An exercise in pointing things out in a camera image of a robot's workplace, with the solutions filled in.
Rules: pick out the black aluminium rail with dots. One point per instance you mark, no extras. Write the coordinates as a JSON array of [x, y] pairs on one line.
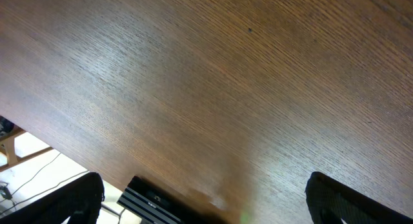
[[156, 206]]

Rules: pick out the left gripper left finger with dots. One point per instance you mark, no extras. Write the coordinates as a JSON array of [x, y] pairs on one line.
[[77, 202]]

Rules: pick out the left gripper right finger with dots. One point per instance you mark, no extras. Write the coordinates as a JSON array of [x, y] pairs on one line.
[[330, 201]]

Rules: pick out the wooden frame furniture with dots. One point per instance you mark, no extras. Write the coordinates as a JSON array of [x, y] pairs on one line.
[[8, 149]]

